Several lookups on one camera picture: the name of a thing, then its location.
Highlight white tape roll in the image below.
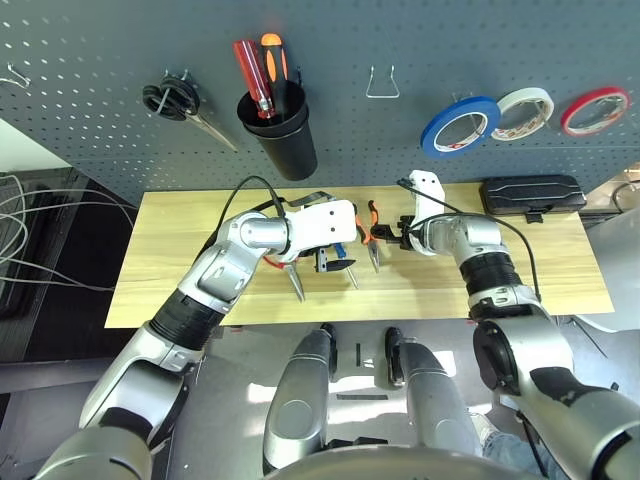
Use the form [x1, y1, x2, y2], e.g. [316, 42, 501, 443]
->
[492, 87, 556, 144]

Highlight silver right robot leg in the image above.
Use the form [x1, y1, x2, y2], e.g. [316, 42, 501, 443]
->
[384, 327, 481, 456]

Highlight blue tape roll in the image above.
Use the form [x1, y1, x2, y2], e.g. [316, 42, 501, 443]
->
[419, 95, 501, 161]

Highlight black plastic holder cup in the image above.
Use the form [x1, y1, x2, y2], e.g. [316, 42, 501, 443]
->
[236, 82, 319, 181]

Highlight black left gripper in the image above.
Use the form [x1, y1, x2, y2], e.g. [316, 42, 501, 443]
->
[313, 247, 357, 275]

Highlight orange black handled screwdriver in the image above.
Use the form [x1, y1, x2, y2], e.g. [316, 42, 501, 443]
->
[259, 33, 290, 116]

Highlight black plastic tool case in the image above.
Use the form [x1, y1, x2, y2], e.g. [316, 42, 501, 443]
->
[479, 174, 587, 225]

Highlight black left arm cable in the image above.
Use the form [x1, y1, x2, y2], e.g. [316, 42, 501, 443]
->
[217, 174, 336, 251]

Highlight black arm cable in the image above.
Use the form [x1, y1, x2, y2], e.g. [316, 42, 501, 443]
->
[397, 177, 541, 301]
[217, 174, 336, 251]

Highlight blue handled screwdriver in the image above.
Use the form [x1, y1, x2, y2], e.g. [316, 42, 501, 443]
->
[332, 243, 360, 290]

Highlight black handled scissors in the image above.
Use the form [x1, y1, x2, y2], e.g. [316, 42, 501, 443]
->
[142, 74, 239, 151]

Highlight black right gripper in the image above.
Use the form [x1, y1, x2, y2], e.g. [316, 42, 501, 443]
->
[369, 214, 416, 254]

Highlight steel wire loop holder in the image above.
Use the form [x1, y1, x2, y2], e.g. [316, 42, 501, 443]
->
[365, 64, 400, 100]

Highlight blue jeans leg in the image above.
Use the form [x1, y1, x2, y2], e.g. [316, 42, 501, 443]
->
[482, 432, 549, 476]

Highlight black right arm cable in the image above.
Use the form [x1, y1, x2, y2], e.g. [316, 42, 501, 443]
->
[397, 177, 541, 301]

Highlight silver left robot leg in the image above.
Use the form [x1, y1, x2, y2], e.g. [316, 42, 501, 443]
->
[262, 322, 339, 476]

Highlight silver robot leg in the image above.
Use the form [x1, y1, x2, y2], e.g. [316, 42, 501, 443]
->
[384, 327, 481, 456]
[262, 322, 339, 476]

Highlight orange black needle-nose pliers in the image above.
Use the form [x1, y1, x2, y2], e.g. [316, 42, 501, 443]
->
[355, 199, 384, 274]

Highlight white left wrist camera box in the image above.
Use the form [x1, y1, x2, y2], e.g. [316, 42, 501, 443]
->
[287, 198, 360, 261]

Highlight grey robot torso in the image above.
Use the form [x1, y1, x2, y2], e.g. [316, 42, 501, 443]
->
[264, 444, 541, 480]

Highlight red handled scissors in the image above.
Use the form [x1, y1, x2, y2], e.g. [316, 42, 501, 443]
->
[264, 254, 306, 303]

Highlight grey cable bundle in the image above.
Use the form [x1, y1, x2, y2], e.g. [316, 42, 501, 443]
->
[0, 172, 136, 294]

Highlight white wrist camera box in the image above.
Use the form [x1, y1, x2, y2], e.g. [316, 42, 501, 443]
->
[407, 169, 446, 251]
[287, 198, 360, 261]

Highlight dark side table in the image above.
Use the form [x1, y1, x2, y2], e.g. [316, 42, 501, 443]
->
[0, 167, 146, 361]

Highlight grey perforated pegboard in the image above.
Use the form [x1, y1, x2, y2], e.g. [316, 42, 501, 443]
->
[0, 0, 640, 194]

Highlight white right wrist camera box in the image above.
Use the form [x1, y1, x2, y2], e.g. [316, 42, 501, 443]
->
[407, 169, 446, 251]

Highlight white sneaker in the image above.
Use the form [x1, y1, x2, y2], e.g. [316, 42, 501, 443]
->
[469, 409, 496, 441]

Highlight red handled screwdriver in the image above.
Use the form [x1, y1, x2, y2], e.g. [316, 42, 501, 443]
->
[232, 39, 277, 120]

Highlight red tape roll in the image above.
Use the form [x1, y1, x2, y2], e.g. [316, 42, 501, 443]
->
[559, 86, 632, 139]

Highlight bent steel wire hook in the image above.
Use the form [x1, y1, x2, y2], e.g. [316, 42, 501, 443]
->
[0, 62, 31, 89]

